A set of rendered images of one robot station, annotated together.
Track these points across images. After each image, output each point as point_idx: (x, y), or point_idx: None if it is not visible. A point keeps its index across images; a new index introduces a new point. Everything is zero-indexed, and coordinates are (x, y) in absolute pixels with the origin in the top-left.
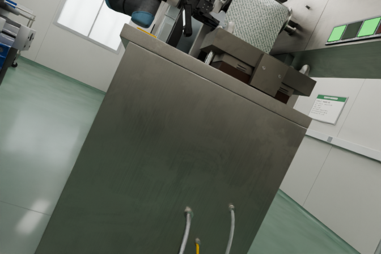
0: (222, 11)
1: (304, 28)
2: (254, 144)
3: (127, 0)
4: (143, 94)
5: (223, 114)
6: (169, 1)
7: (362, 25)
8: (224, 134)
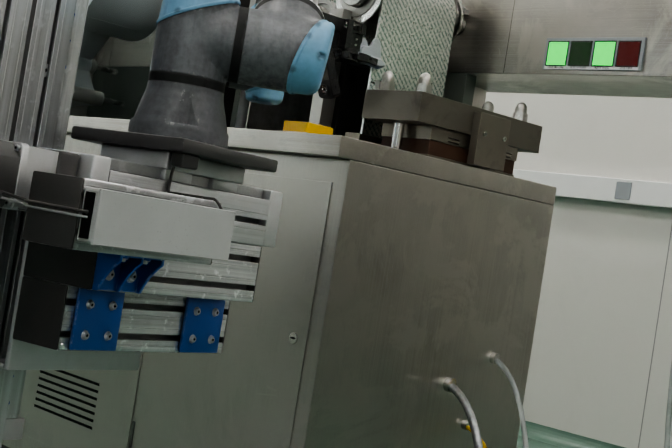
0: (375, 39)
1: (485, 26)
2: (502, 252)
3: None
4: (375, 230)
5: (462, 222)
6: None
7: (592, 47)
8: (468, 250)
